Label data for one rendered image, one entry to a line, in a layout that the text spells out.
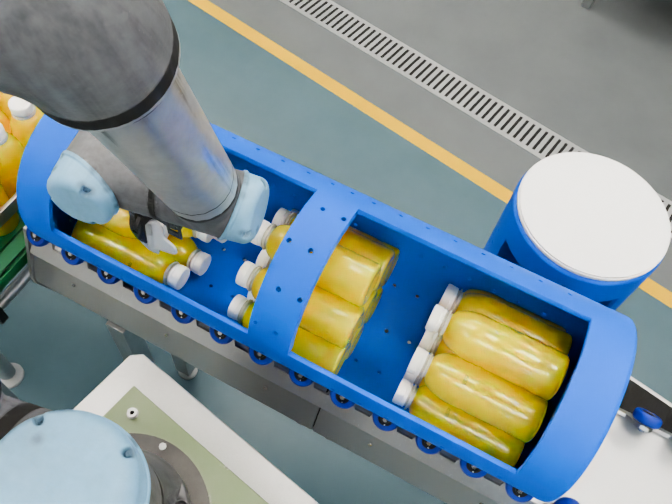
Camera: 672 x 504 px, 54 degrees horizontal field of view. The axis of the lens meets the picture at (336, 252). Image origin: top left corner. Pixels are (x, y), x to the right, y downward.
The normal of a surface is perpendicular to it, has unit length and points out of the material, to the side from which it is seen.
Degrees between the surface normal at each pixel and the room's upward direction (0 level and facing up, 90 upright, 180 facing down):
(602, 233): 0
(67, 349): 0
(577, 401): 26
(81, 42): 80
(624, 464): 0
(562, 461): 57
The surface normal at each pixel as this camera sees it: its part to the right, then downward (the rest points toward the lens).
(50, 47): 0.48, 0.66
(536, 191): 0.08, -0.52
